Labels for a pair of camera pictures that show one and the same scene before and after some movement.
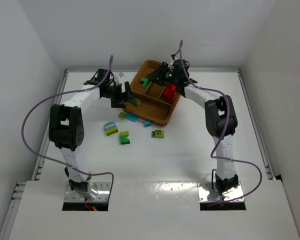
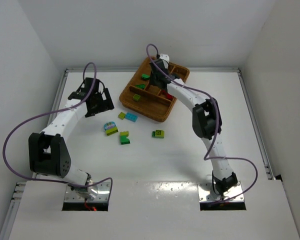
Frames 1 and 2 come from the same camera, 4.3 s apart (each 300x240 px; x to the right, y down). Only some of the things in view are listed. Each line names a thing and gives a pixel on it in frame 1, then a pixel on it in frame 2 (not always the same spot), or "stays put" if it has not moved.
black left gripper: [120, 96] to [100, 104]
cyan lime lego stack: [110, 128] stays put
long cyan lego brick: [131, 117] stays put
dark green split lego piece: [146, 82] to [141, 86]
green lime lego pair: [157, 133] stays put
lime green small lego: [121, 116] stays put
